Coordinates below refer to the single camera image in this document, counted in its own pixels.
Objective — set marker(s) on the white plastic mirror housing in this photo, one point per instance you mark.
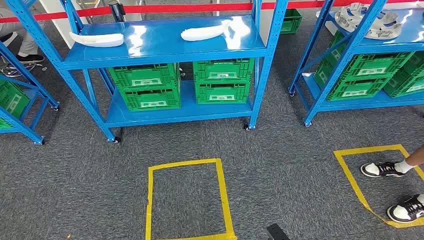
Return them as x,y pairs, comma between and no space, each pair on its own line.
202,33
99,40

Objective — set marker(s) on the blue metal shelf rack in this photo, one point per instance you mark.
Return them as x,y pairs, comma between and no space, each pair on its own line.
33,94
159,36
410,36

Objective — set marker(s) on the silver metal wheel part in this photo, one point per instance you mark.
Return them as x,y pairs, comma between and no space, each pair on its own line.
348,18

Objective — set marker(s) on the green plastic crate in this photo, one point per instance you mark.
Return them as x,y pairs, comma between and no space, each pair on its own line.
415,64
357,89
150,99
291,21
222,93
374,66
145,76
11,99
222,71
405,86

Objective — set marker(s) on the yellow floor tape square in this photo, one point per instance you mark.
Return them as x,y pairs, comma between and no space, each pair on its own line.
364,150
182,164

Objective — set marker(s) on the red barrier belt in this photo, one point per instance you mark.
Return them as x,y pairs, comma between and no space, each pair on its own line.
182,8

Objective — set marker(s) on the person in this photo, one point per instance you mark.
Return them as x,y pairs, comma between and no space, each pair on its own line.
28,43
377,169

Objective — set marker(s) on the chrome office chair base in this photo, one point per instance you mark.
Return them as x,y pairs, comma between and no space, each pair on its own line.
20,68

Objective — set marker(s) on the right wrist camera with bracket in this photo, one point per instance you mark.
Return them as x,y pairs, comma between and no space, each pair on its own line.
276,232

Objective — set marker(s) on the black stanchion post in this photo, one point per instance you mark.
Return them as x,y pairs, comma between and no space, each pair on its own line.
116,11

